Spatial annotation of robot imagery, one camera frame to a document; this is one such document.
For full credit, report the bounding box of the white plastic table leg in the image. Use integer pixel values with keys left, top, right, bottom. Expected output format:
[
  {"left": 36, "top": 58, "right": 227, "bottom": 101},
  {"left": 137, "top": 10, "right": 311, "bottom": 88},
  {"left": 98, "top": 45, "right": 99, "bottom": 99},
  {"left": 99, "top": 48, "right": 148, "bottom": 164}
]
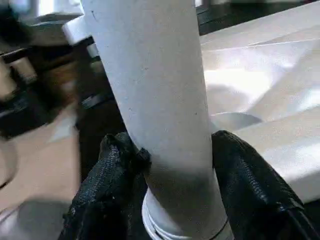
[{"left": 80, "top": 0, "right": 236, "bottom": 240}]

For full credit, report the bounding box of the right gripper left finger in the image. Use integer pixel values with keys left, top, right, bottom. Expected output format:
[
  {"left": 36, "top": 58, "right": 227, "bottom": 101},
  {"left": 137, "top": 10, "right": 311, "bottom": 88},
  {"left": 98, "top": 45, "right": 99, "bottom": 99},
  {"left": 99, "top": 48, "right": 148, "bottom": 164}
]
[{"left": 58, "top": 132, "right": 152, "bottom": 240}]

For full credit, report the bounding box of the black work mat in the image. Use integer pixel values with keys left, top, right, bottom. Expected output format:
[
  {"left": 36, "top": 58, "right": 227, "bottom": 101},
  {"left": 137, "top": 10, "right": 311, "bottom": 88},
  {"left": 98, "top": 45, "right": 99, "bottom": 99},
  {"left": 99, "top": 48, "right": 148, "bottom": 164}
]
[{"left": 74, "top": 47, "right": 132, "bottom": 177}]

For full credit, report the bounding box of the white plastic table top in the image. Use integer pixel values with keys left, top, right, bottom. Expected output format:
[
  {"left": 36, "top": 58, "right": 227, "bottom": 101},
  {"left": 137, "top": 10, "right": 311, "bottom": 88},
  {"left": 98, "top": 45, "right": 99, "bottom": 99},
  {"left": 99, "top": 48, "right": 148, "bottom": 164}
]
[{"left": 197, "top": 2, "right": 320, "bottom": 204}]

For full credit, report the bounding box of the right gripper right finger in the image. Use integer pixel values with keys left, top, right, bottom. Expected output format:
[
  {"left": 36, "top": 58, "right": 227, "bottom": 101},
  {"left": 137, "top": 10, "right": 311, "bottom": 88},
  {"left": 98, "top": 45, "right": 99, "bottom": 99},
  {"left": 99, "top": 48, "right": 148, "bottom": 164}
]
[{"left": 211, "top": 130, "right": 320, "bottom": 240}]

